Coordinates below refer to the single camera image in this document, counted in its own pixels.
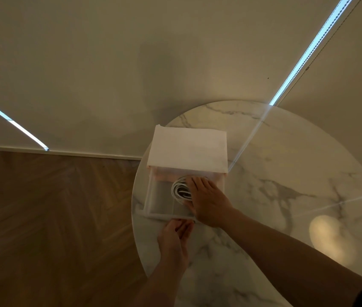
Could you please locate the person's left hand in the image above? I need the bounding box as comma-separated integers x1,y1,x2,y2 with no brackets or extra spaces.
158,219,195,269

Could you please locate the person's right hand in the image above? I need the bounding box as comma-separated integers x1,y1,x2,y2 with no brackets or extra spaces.
184,176,236,229

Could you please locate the white pink box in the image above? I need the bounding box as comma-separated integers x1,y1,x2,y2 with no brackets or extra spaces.
135,124,229,221

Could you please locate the person's right forearm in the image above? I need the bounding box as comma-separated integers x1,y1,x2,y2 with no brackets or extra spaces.
221,210,362,307

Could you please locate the person's left forearm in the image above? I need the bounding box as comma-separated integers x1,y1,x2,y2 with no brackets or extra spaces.
129,257,188,307

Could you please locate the round marble table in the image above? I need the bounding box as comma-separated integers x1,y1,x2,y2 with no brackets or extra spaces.
131,100,362,307

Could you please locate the blind bead pull chain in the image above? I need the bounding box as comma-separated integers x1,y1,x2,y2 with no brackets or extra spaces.
269,0,356,107

